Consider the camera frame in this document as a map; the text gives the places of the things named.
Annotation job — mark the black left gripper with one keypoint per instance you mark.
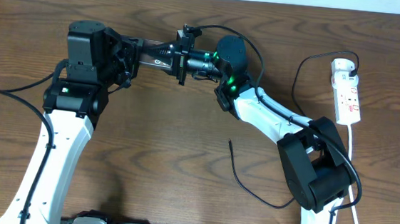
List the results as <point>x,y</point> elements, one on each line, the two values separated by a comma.
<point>133,57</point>

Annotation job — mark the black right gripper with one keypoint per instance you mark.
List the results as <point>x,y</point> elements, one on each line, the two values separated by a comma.
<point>177,56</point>

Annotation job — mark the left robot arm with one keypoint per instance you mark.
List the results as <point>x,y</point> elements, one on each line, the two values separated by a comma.
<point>98,57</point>

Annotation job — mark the white power strip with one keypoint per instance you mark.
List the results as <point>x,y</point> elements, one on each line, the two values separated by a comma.
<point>346,97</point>

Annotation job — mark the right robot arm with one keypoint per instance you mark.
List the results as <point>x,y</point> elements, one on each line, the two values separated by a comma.
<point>316,166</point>

